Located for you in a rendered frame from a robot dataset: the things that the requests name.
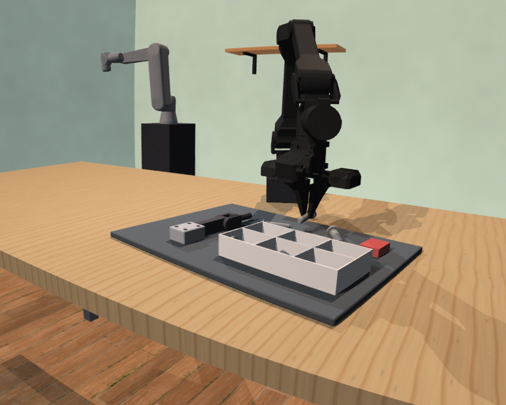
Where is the beige headed pin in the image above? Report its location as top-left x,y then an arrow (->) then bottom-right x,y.
326,225 -> 344,242

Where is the red block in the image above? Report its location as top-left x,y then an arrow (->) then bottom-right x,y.
359,238 -> 390,258

